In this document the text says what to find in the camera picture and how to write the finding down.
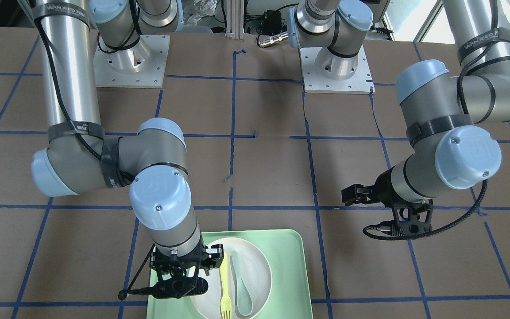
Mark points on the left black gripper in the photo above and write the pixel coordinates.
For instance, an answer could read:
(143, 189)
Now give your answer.
(383, 186)

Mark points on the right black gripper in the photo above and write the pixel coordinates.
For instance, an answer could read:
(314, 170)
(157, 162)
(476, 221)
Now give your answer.
(214, 257)

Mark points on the white round plate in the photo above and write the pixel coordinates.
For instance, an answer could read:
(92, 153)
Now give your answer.
(249, 281)

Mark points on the yellow plastic fork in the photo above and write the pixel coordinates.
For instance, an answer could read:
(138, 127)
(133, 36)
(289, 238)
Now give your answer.
(225, 303)

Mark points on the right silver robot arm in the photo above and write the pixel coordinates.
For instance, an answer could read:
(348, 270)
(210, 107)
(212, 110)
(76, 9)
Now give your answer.
(81, 159)

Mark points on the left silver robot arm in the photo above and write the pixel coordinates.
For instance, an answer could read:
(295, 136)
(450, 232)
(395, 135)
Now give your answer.
(442, 113)

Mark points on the green plastic spoon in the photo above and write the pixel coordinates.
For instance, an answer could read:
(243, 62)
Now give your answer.
(243, 298)

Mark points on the black power brick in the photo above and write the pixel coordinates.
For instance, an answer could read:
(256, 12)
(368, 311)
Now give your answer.
(271, 22)

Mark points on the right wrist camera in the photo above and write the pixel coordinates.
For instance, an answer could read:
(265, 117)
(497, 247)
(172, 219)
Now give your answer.
(177, 287)

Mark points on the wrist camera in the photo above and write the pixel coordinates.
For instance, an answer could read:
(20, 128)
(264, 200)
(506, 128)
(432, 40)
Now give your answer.
(411, 222)
(177, 287)

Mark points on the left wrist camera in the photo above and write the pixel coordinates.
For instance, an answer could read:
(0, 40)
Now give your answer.
(411, 222)

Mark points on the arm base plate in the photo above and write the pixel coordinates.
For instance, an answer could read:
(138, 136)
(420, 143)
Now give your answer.
(325, 73)
(142, 66)

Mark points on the aluminium frame post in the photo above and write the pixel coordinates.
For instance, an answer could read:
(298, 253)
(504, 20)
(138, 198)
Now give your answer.
(234, 12)

